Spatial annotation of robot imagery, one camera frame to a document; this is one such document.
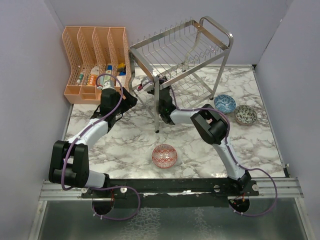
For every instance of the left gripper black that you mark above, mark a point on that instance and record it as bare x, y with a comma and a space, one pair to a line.
128, 102

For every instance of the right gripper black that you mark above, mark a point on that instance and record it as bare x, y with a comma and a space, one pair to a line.
162, 80

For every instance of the red diamond pattern bowl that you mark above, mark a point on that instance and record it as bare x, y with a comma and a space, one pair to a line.
164, 156

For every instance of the stainless steel dish rack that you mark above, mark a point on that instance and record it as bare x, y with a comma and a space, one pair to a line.
173, 56

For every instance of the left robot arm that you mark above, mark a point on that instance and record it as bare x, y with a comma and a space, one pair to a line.
69, 165

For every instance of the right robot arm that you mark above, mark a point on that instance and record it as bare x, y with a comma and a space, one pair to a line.
214, 128

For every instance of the green white box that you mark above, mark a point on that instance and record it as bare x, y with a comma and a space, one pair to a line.
108, 71

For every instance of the white glue tube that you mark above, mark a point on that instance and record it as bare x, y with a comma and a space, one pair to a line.
80, 78

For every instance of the blue floral bowl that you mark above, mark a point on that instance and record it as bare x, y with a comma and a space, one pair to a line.
224, 103

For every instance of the orange plastic file organizer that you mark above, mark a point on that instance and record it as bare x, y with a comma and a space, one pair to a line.
89, 46

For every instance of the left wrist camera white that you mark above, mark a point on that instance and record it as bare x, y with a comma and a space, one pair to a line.
109, 84

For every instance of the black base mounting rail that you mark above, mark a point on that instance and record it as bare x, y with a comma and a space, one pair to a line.
157, 193

